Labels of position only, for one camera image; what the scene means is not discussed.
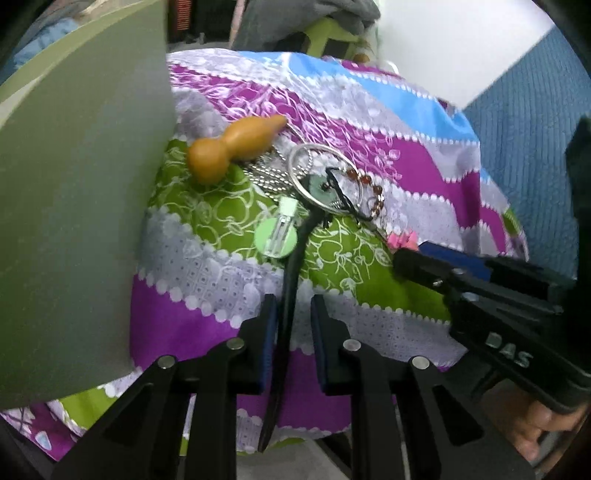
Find brown bead bracelet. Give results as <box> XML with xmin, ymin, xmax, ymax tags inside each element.
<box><xmin>344</xmin><ymin>168</ymin><xmax>386</xmax><ymax>217</ymax></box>

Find green stool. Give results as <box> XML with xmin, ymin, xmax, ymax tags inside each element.
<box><xmin>302</xmin><ymin>16</ymin><xmax>370</xmax><ymax>61</ymax></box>

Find colourful patterned blanket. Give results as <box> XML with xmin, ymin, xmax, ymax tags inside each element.
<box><xmin>0</xmin><ymin>51</ymin><xmax>529</xmax><ymax>462</ymax></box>

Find silver chain tassel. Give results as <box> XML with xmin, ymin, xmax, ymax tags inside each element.
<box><xmin>242</xmin><ymin>148</ymin><xmax>315</xmax><ymax>201</ymax></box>

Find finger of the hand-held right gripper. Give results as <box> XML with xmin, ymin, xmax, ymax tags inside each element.
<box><xmin>392</xmin><ymin>249</ymin><xmax>467</xmax><ymax>301</ymax></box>
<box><xmin>418</xmin><ymin>241</ymin><xmax>492</xmax><ymax>280</ymax></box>

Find person's right hand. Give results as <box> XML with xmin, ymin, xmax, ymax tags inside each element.
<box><xmin>489</xmin><ymin>392</ymin><xmax>571</xmax><ymax>467</ymax></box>

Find grey clothes pile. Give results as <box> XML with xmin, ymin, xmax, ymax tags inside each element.
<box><xmin>231</xmin><ymin>0</ymin><xmax>384</xmax><ymax>51</ymax></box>

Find pink bow hair clip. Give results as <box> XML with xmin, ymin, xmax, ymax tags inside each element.
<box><xmin>387</xmin><ymin>231</ymin><xmax>419</xmax><ymax>252</ymax></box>

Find green round hair clip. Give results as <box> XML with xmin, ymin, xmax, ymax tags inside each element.
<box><xmin>254</xmin><ymin>196</ymin><xmax>301</xmax><ymax>259</ymax></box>

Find orange wooden gourd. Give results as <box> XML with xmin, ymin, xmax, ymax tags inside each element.
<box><xmin>187</xmin><ymin>115</ymin><xmax>288</xmax><ymax>185</ymax></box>

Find black cord hair tie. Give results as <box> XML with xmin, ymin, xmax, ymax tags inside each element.
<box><xmin>325</xmin><ymin>167</ymin><xmax>370</xmax><ymax>227</ymax></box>

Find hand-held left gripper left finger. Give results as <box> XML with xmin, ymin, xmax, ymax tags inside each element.
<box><xmin>51</xmin><ymin>294</ymin><xmax>279</xmax><ymax>480</ymax></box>

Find light blue garment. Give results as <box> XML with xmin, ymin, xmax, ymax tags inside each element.
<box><xmin>14</xmin><ymin>18</ymin><xmax>70</xmax><ymax>70</ymax></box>

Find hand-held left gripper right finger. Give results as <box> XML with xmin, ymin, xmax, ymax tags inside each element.
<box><xmin>310</xmin><ymin>294</ymin><xmax>536</xmax><ymax>480</ymax></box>

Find jade disc pendant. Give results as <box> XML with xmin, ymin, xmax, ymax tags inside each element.
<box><xmin>307</xmin><ymin>178</ymin><xmax>340</xmax><ymax>206</ymax></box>

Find silver bangle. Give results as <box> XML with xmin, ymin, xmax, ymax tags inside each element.
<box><xmin>287</xmin><ymin>144</ymin><xmax>361</xmax><ymax>215</ymax></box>

